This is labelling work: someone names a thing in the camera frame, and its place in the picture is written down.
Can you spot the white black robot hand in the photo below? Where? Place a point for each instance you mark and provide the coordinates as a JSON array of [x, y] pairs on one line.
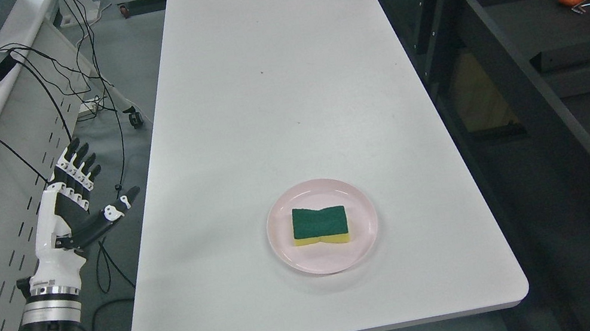
[[66, 224]]

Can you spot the white power strip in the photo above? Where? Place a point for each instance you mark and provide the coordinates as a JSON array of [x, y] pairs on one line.
[[88, 109]]

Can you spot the white table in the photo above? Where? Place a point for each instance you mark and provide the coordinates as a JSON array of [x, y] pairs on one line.
[[256, 96]]

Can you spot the pink plate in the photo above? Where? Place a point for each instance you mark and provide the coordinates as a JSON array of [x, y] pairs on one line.
[[323, 258]]

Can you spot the green yellow sponge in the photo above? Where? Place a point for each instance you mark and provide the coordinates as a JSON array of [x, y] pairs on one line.
[[328, 225]]

